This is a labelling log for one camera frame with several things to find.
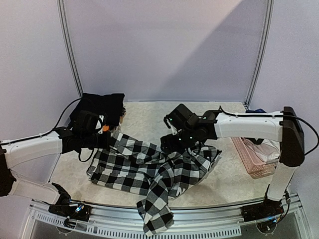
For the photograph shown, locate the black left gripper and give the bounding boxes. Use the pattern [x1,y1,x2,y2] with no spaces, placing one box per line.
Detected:
[81,131,111,148]

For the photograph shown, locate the blue plaid garment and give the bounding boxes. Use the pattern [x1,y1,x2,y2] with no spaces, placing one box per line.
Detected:
[245,109,266,114]

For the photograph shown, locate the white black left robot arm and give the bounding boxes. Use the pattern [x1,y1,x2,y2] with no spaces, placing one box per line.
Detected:
[0,111,110,216]

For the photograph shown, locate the black white checked shirt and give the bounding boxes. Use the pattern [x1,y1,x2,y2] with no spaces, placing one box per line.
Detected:
[86,132,221,237]

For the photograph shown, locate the black t-shirt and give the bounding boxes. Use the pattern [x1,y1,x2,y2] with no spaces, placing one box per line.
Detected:
[69,93,125,126]

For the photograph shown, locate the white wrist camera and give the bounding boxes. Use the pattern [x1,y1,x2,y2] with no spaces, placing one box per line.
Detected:
[163,116,181,135]
[96,115,106,134]

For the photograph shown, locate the colourful patterned folded shorts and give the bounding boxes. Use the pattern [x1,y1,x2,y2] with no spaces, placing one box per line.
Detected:
[102,106,126,132]

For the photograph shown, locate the pink plastic laundry basket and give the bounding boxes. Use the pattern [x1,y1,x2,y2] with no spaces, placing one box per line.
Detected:
[231,137,277,179]

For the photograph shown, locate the right aluminium frame post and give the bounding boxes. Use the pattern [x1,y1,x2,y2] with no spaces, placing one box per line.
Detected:
[243,0,274,109]

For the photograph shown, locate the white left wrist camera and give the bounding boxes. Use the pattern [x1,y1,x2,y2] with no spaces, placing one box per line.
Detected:
[96,115,106,134]

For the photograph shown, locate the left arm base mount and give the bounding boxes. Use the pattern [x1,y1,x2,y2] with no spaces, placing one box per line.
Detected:
[48,183,92,222]

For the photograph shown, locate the aluminium frame post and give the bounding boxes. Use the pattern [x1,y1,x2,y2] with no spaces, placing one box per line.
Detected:
[57,0,83,97]
[243,0,274,109]

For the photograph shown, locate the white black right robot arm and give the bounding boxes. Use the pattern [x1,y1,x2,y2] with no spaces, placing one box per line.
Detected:
[160,104,305,217]

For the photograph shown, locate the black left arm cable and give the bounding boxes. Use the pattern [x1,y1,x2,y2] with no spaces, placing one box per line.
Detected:
[0,98,99,162]

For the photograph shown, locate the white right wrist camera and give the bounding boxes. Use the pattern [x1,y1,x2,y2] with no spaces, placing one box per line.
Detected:
[163,116,181,135]

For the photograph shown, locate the left aluminium frame post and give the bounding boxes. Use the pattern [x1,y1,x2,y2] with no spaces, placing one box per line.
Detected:
[57,0,83,97]

